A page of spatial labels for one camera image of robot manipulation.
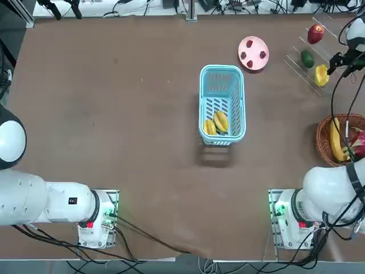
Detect yellow banana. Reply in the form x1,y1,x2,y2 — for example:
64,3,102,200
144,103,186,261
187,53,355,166
329,116,346,163

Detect pink round plate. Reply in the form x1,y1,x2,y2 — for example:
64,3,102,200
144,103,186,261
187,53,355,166
238,35,270,71

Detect brown wicker basket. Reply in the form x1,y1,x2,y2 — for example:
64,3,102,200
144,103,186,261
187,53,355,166
315,113,365,168

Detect pink dragon fruit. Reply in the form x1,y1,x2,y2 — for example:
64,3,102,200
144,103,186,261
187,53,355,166
342,127,365,163

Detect black stand leg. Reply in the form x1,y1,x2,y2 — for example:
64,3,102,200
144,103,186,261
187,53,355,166
38,0,62,21
67,0,83,20

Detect yellow star fruit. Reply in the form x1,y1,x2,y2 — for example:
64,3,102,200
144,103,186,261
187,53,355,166
314,64,330,87
213,110,230,132
203,119,217,135

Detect green avocado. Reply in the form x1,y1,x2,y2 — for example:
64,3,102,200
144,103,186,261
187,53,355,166
301,50,315,69

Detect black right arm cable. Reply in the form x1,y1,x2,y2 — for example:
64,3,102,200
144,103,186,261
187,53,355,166
322,14,365,240

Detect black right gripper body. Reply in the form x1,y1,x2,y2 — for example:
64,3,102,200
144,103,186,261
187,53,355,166
346,50,365,69

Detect clear acrylic display stand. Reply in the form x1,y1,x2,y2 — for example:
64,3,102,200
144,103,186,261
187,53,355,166
283,16,357,97

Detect red apple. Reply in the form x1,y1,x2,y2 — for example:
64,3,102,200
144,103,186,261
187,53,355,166
307,24,325,45

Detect black cable across table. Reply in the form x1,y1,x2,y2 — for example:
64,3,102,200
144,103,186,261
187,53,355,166
112,214,192,255

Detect aluminium frame profile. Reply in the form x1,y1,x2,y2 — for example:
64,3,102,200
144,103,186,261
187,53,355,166
10,0,35,29

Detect blue plastic basket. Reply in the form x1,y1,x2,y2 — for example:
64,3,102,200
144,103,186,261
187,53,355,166
198,64,246,147

